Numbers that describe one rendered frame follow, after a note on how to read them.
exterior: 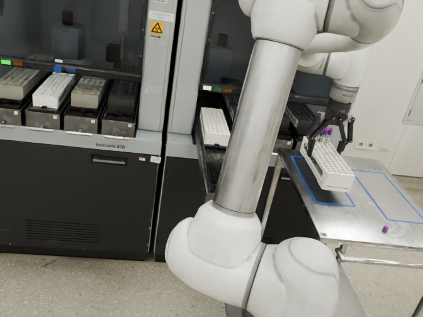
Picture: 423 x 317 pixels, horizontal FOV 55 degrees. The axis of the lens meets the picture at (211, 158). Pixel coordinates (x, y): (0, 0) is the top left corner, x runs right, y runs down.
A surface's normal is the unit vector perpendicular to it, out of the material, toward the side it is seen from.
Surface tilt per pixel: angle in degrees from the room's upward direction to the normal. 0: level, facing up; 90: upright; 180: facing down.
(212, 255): 71
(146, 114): 90
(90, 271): 0
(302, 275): 60
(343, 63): 87
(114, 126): 90
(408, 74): 90
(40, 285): 0
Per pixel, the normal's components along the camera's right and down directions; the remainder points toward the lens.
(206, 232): -0.48, -0.09
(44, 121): 0.09, 0.46
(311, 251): 0.26, -0.85
